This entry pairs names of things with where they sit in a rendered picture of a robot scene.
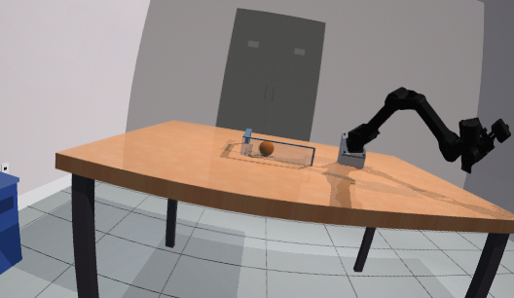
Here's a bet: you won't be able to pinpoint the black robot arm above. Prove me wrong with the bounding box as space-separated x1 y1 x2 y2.
346 87 487 173

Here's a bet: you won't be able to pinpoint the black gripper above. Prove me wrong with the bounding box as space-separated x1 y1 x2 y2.
478 118 511 160

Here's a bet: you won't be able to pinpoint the low clear corner walls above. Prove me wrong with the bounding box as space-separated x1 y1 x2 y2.
239 137 314 166

